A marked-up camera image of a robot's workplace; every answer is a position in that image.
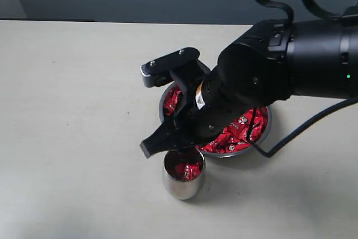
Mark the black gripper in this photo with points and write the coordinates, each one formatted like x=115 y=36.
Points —
x=206 y=108

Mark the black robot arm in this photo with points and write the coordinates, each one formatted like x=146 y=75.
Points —
x=268 y=63

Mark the stainless steel cup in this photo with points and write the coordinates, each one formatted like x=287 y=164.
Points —
x=182 y=190

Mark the pile of red wrapped candies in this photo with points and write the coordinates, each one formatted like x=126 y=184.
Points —
x=232 y=140

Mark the round steel bowl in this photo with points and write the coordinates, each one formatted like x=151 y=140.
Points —
x=199 y=112

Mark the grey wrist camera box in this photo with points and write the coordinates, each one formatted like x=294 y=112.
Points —
x=182 y=66

